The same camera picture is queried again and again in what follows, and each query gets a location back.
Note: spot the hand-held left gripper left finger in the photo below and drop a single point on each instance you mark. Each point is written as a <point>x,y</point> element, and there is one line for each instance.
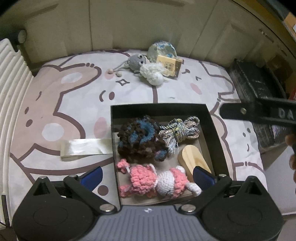
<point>91,179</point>

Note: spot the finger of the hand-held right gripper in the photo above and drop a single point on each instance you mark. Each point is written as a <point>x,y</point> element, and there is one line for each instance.
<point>233,111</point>

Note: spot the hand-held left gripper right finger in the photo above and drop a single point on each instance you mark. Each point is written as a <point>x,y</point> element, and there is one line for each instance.
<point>204,179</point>

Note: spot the oval wooden block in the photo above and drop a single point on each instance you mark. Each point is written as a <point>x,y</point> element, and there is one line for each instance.
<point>192,160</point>

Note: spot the black cardboard box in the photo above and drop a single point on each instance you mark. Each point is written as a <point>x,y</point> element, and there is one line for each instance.
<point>217,143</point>

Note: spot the pink white crochet doll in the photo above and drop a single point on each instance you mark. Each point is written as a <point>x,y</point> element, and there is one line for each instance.
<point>143,183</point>

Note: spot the brown blue yarn bundle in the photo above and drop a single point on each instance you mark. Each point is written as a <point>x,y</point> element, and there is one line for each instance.
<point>136,136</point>

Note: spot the small gold gift box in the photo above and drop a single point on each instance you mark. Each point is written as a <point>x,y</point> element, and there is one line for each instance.
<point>170,66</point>

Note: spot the white yarn ball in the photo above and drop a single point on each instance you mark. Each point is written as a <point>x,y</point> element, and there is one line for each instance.
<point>152,73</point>

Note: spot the blue white floral pouch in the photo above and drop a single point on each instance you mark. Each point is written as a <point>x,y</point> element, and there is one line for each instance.
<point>161,48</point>

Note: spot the grey crochet toy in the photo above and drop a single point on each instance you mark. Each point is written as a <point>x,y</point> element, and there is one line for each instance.
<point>136,61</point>

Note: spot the person's right hand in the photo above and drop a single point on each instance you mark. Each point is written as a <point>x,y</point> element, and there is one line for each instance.
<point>293,162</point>

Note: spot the black wrapped bundle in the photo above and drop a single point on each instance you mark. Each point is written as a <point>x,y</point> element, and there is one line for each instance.
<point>252,81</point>

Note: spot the cream cabinet door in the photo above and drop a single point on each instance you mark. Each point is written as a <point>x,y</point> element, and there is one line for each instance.
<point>275,55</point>
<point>161,20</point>
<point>69,27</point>
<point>231,39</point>

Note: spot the printed cartoon blanket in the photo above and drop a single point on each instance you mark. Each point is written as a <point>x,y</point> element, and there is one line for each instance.
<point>69,92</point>

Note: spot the white ribbed suitcase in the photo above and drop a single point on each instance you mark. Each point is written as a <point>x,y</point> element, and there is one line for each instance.
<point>11,97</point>

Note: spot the small round gauge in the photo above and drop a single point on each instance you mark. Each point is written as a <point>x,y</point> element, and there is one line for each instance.
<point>22,36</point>

